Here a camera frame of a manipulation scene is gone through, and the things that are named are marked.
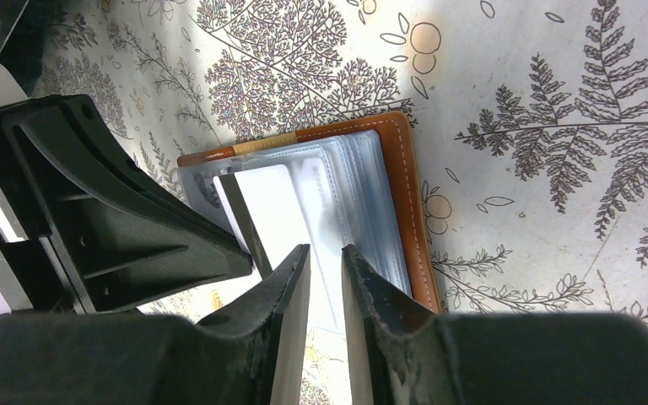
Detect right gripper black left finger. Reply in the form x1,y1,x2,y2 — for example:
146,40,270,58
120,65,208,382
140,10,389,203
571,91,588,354
0,245,311,404

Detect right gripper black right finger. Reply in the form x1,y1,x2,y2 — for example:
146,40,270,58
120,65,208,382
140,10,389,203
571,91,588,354
342,245,648,404

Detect floral patterned table mat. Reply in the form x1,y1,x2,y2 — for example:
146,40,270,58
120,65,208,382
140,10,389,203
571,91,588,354
27,0,648,405

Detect white magnetic stripe card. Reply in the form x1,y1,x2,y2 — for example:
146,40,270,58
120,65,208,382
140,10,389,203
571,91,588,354
213,165,337,328

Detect brown leather card holder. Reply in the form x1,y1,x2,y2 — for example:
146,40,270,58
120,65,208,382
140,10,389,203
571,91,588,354
177,111,441,313

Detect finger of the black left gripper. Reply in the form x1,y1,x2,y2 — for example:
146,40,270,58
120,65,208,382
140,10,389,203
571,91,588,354
2,95,251,313

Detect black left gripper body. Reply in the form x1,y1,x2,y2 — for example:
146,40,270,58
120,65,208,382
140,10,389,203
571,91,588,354
0,1,87,313

